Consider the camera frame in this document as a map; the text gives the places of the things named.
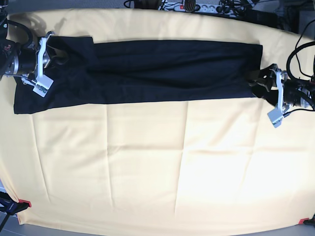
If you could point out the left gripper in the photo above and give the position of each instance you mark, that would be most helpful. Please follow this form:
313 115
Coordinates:
294 93

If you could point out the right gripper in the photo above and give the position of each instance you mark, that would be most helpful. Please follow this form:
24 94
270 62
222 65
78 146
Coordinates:
25 59

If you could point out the dark navy T-shirt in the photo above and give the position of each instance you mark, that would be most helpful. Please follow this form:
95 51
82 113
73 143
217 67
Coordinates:
142 71

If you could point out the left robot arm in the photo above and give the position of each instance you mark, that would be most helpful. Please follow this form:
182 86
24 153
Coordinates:
295 72

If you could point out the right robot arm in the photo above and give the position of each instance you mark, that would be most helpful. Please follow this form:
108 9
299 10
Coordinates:
5 44

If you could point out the white power strip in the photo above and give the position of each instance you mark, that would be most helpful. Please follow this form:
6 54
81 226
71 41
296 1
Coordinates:
196 7

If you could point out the yellow table cloth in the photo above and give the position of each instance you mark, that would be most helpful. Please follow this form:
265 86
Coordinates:
199 166

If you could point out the right red black clamp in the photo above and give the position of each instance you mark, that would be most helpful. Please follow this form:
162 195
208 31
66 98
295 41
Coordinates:
308 221

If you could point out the red black clamp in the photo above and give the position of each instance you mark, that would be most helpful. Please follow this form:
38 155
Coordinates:
308 221
11 207

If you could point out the left red black clamp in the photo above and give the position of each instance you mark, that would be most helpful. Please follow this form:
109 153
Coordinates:
11 207

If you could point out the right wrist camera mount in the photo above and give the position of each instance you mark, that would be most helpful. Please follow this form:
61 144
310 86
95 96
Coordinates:
41 83

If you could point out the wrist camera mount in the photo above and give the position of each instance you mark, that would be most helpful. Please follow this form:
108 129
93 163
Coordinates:
277 114
41 83

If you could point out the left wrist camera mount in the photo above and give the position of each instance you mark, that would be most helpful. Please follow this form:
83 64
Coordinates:
277 114

